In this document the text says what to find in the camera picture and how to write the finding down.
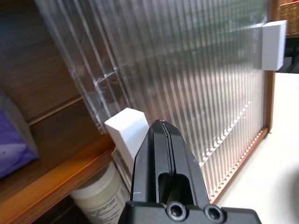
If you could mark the wooden cabinet with shelf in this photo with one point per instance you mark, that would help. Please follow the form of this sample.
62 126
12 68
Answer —
58 140

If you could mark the white plastic bottle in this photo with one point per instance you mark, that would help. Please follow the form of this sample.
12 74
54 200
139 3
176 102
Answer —
100 193

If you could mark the wicker chair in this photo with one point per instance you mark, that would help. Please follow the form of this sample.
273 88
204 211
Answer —
289 16

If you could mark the ribbed clear sliding door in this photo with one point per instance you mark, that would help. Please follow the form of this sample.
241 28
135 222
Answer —
74 46
257 105

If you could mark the purple plastic bag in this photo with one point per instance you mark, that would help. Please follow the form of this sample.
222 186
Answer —
14 144

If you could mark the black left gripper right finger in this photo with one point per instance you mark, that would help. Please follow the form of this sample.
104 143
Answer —
184 163

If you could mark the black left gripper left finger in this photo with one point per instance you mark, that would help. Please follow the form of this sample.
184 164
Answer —
146 163

